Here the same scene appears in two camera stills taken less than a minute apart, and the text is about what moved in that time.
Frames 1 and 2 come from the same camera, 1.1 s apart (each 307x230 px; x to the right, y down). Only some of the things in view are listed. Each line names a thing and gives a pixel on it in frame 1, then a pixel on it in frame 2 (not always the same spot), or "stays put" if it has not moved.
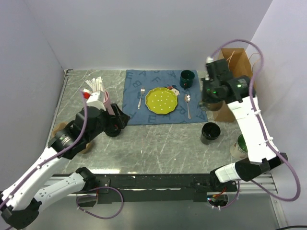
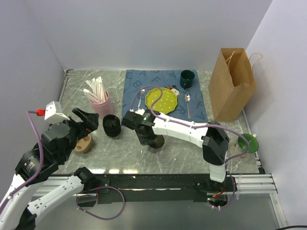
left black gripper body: x=112 y=122 → x=80 y=130
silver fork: x=142 y=90 stays put
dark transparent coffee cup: x=210 y=106 → x=154 y=146
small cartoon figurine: x=173 y=88 stays put
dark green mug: x=186 y=79 stays put
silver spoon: x=187 y=97 stays put
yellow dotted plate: x=160 y=100 stays put
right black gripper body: x=208 y=92 → x=145 y=140
